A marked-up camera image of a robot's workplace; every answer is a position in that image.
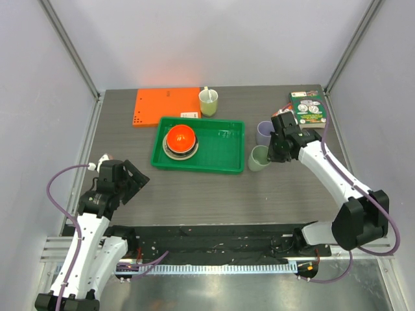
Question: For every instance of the light green cup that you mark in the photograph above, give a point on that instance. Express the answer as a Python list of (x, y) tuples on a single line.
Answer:
[(258, 158)]

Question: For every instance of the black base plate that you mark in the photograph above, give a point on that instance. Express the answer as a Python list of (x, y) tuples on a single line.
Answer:
[(217, 244)]

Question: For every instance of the white spoon in mug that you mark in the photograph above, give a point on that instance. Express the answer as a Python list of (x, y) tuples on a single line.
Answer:
[(208, 94)]

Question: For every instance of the orange small book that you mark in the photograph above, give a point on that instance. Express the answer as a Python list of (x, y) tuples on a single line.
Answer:
[(284, 109)]

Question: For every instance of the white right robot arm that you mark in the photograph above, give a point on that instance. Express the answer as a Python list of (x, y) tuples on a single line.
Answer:
[(362, 214)]

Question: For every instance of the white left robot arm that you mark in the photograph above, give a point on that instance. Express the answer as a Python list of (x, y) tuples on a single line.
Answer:
[(96, 247)]

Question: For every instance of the green coin book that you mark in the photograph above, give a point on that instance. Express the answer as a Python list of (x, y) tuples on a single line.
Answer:
[(308, 107)]

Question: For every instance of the cream plate with black mark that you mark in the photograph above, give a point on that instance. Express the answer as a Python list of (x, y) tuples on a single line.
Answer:
[(177, 158)]

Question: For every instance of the dark brown bowl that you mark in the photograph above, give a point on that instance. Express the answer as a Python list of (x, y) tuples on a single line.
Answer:
[(190, 152)]

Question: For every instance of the olive green mug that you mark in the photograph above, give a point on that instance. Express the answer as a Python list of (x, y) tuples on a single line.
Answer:
[(208, 109)]

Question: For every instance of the green plastic bin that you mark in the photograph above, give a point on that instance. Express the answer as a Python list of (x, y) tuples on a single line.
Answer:
[(220, 146)]

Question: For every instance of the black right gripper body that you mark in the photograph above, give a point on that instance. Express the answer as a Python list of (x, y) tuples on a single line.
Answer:
[(275, 146)]

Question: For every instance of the orange bowl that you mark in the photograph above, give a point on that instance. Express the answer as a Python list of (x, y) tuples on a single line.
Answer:
[(181, 139)]

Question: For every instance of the lavender cup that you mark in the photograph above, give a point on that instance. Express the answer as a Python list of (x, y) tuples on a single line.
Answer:
[(262, 137)]

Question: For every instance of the orange notebook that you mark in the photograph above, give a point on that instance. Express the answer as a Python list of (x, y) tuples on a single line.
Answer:
[(153, 104)]

